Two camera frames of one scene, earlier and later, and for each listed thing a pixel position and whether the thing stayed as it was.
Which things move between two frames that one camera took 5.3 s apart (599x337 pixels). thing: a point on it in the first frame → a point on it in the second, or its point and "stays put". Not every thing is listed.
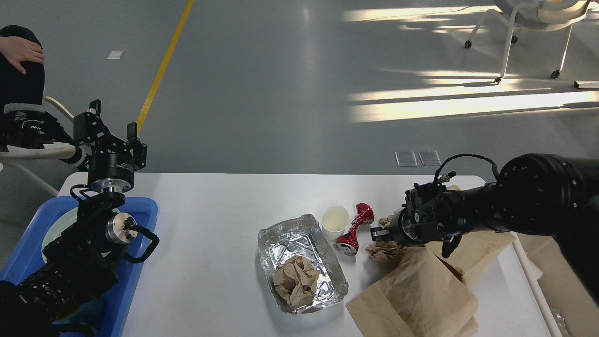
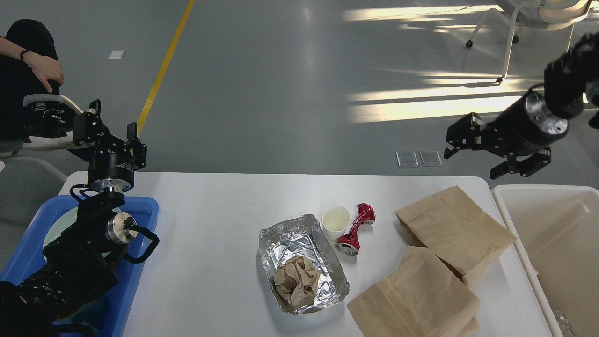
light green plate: [58, 224] stays put
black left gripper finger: [89, 128] stays put
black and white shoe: [34, 135] → [49, 120]
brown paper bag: [418, 296] stays put
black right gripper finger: [380, 233] → [525, 165]
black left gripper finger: [137, 148] stays put
